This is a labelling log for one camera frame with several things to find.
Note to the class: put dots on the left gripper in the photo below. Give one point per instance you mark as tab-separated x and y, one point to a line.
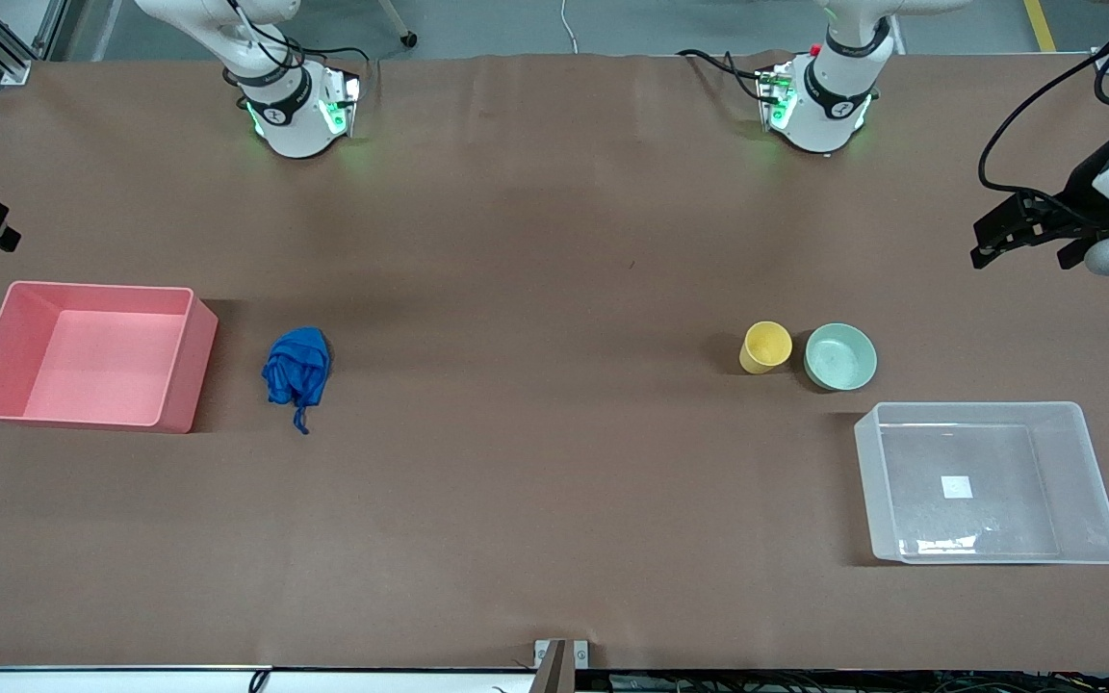
1084	190

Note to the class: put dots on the mint green bowl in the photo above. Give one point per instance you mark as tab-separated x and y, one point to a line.
840	358

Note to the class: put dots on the yellow plastic cup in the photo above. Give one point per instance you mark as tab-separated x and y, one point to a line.
764	348

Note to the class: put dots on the blue cloth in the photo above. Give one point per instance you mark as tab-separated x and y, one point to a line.
296	371

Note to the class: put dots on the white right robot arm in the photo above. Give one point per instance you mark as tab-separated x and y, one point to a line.
290	130

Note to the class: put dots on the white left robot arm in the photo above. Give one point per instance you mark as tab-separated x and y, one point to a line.
819	120

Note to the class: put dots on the clear plastic storage box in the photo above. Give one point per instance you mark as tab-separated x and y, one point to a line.
1074	452

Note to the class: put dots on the pink plastic bin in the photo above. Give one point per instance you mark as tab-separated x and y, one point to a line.
92	371

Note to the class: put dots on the small white label sticker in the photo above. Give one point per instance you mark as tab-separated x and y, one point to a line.
957	487

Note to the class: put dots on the white stand leg with caster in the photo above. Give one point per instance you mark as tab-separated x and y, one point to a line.
407	38

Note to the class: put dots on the brown paper table cover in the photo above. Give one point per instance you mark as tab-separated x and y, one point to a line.
554	289

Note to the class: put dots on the aluminium frame profile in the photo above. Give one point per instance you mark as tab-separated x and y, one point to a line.
6	53

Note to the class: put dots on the metal table edge bracket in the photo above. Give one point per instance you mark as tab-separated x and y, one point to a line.
547	654

